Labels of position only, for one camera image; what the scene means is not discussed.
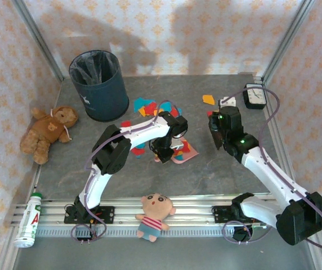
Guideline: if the dark brown hand brush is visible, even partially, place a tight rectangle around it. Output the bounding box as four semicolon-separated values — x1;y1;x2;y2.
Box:
209;119;225;152

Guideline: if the pink plastic dustpan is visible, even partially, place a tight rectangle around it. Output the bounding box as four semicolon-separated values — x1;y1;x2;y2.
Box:
154;139;200;165

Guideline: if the black alarm clock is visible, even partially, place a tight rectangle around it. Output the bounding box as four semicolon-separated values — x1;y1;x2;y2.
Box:
242;83;268;110

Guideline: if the dark blue trash bin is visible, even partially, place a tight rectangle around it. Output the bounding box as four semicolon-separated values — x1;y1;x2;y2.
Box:
68;49;130;123

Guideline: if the cartoon boy plush doll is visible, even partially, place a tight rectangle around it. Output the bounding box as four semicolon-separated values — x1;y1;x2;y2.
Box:
135;192;177;243

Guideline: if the clear plastic bin liner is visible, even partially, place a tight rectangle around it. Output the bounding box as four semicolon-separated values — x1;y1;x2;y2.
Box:
69;50;120;86

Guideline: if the black power connector box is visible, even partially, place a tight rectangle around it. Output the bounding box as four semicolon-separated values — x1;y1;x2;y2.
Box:
232;224;267;243
75;226;96;242

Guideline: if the brown teddy bear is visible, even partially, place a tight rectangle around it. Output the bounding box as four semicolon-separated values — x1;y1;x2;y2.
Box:
19;105;79;165

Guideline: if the white plastic drink bottle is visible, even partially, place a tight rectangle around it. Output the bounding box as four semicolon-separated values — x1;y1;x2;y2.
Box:
13;192;44;249

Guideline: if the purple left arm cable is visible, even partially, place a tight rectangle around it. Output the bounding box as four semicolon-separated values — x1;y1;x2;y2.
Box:
70;101;183;243

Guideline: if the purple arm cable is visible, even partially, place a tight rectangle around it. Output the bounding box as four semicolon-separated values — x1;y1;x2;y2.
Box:
222;86;322;250
70;101;183;243

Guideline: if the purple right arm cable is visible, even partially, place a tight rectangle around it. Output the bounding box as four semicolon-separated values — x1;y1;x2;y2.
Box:
222;86;322;250

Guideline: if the aluminium mounting rail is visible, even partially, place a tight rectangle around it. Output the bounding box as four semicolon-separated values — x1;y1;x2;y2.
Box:
3;196;277;228

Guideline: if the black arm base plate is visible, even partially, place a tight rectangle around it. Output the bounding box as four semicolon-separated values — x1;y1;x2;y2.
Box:
211;205;236;224
64;205;115;225

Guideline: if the aluminium frame post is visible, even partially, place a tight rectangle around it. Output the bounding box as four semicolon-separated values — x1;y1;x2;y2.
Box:
11;0;65;82
261;0;317;83

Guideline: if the grey slotted cable duct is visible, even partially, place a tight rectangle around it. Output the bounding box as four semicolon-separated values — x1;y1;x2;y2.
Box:
34;226;236;239

